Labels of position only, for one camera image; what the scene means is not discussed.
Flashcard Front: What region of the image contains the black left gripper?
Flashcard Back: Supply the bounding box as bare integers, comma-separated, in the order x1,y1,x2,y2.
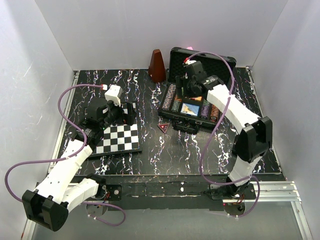
100,98,137,130

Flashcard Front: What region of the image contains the red playing card box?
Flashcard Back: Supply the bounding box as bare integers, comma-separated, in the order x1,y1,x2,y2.
190,96,202,102

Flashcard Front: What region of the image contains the black poker chip case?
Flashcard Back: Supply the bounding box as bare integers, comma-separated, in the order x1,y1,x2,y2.
158,47,231,132

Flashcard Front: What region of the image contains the blue playing card box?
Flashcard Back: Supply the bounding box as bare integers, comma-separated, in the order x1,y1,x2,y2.
180,102,200,117

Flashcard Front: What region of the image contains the purple black chip stack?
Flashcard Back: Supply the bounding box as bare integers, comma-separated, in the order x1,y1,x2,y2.
200,104,210,120

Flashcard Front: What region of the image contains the brown black chip stack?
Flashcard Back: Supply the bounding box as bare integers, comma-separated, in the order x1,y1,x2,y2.
210,105,220,122

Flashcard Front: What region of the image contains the black red all-in triangle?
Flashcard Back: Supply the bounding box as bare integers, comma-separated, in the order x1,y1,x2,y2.
157,122,170,134

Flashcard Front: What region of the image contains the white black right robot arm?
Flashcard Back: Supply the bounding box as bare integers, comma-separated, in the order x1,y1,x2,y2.
176,57,273,199

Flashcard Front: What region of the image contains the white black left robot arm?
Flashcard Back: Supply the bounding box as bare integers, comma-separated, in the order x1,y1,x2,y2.
22,97,137,232

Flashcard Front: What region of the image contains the pink grey chip stack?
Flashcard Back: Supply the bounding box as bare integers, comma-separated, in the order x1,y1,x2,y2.
162,84,176,111

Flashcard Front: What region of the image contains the black white chessboard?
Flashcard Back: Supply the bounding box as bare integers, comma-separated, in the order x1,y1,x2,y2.
90,102,142,157

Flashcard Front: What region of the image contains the brown wooden metronome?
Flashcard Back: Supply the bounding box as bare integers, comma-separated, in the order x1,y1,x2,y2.
148,49,166,83

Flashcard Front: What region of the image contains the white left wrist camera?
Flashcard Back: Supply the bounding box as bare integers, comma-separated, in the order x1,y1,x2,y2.
104,84,123,107

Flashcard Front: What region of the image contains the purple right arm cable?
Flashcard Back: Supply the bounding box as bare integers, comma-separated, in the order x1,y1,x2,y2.
186,51,261,218

